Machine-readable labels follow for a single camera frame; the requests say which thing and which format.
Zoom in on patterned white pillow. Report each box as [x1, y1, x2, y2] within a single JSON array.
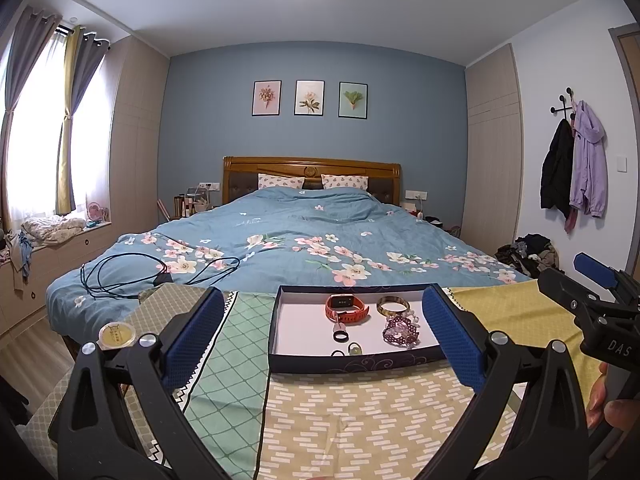
[[321, 174, 370, 191], [257, 173, 305, 190]]

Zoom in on orange smartwatch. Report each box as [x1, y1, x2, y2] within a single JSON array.
[[326, 294, 372, 326]]

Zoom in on green leaf framed picture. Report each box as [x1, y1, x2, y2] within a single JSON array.
[[339, 81, 369, 119]]

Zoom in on wooden headboard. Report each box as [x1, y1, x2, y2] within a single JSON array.
[[223, 156, 402, 206]]

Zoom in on person's right hand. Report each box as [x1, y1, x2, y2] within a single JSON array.
[[586, 362, 640, 431]]

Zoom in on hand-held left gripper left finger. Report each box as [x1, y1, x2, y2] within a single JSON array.
[[47, 286, 236, 480]]

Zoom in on black jacket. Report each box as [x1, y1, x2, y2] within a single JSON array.
[[540, 119, 575, 211]]

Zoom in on tall beige wardrobe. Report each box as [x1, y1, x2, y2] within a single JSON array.
[[462, 44, 523, 256]]

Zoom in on bed with blue floral duvet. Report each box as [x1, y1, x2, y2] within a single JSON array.
[[46, 187, 533, 321]]

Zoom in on white flower framed picture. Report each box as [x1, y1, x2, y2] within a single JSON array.
[[295, 80, 325, 117]]

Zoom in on dark blue jewelry box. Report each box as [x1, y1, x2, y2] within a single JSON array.
[[267, 284, 447, 375]]

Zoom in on beige window seat cabinet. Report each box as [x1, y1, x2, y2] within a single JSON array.
[[0, 220, 121, 336]]

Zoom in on black charging cable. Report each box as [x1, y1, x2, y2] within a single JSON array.
[[80, 255, 241, 295]]

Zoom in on nightstand with small objects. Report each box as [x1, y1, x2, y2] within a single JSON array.
[[402, 199, 463, 233]]

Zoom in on pile of clothes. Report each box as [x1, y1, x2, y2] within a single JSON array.
[[495, 234, 560, 275]]

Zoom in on black wall coat rack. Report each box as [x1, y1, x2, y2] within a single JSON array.
[[550, 87, 576, 121]]

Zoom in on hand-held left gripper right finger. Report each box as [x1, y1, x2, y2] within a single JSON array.
[[421, 284, 591, 480]]

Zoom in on purple bead bracelet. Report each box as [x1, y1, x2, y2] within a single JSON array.
[[382, 317, 421, 349]]

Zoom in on beige wall cabinet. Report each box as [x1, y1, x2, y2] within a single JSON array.
[[107, 35, 171, 241]]

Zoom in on amber bangle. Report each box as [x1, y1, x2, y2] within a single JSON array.
[[376, 296, 411, 317]]

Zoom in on crumpled light blanket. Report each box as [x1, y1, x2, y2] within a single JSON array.
[[20, 216, 83, 247]]

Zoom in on purple jacket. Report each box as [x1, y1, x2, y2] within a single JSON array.
[[570, 101, 608, 218]]

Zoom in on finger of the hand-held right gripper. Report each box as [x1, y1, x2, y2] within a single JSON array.
[[537, 267, 640, 328], [572, 251, 640, 306]]

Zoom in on patchwork tablecloth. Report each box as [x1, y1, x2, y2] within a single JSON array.
[[15, 280, 608, 480]]

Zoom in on cluster of cosmetic bottles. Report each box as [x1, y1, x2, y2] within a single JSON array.
[[172, 187, 216, 218]]

